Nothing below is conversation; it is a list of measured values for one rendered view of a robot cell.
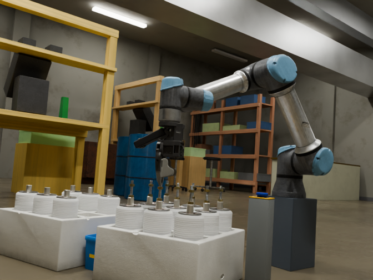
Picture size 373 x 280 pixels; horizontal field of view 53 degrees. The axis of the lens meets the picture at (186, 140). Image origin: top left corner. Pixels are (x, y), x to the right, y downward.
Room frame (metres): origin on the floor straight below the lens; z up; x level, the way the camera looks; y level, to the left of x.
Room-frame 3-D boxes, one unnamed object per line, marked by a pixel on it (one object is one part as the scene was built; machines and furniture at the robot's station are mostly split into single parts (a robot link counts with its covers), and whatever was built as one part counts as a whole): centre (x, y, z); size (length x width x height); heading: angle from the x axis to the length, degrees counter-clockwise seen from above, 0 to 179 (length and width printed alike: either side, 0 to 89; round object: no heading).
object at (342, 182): (7.86, -2.79, 0.38); 2.23 x 0.72 x 0.76; 129
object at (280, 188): (1.72, -0.48, 0.35); 0.15 x 0.15 x 0.10
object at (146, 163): (4.87, 0.57, 0.40); 1.08 x 0.66 x 0.79; 38
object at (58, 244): (1.62, 0.48, 0.09); 0.39 x 0.39 x 0.18; 58
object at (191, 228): (1.20, -0.03, 0.16); 0.10 x 0.10 x 0.18
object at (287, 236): (1.72, -0.48, 0.15); 0.18 x 0.18 x 0.30; 39
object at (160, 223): (1.26, 0.08, 0.16); 0.10 x 0.10 x 0.18
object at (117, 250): (1.36, 0.02, 0.09); 0.39 x 0.39 x 0.18; 61
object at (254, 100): (9.24, -1.02, 1.13); 2.55 x 0.66 x 2.25; 39
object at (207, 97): (1.32, -0.02, 0.64); 0.11 x 0.11 x 0.08; 29
